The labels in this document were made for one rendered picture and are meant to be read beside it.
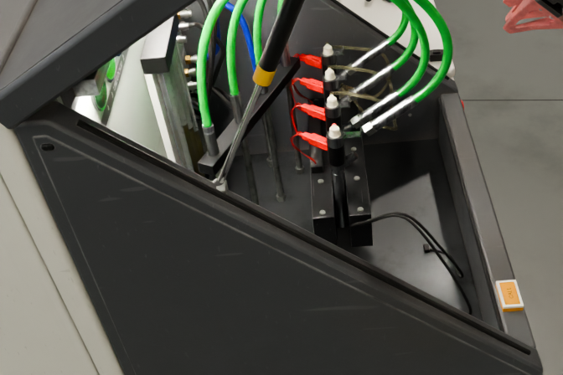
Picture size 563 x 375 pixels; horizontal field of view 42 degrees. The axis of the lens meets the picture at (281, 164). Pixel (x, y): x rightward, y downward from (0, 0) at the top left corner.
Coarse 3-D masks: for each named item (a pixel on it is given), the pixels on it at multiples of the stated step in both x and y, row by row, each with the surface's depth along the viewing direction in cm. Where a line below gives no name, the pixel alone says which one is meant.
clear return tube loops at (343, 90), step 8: (336, 48) 139; (344, 48) 139; (352, 48) 139; (360, 48) 139; (384, 56) 140; (368, 72) 134; (376, 72) 134; (344, 88) 144; (352, 88) 144; (384, 88) 146; (392, 88) 137; (360, 96) 128; (368, 96) 128; (376, 96) 145; (392, 128) 135
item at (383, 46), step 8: (280, 0) 129; (400, 24) 132; (400, 32) 133; (384, 40) 135; (392, 40) 134; (288, 48) 136; (376, 48) 135; (384, 48) 135; (288, 56) 136; (360, 56) 137; (368, 56) 136; (376, 56) 136; (288, 64) 137; (352, 64) 138; (360, 64) 137; (352, 72) 138
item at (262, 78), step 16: (288, 0) 66; (304, 0) 66; (288, 16) 67; (272, 32) 69; (288, 32) 68; (272, 48) 69; (272, 64) 71; (256, 80) 72; (256, 96) 74; (240, 128) 77; (224, 176) 82; (224, 192) 82
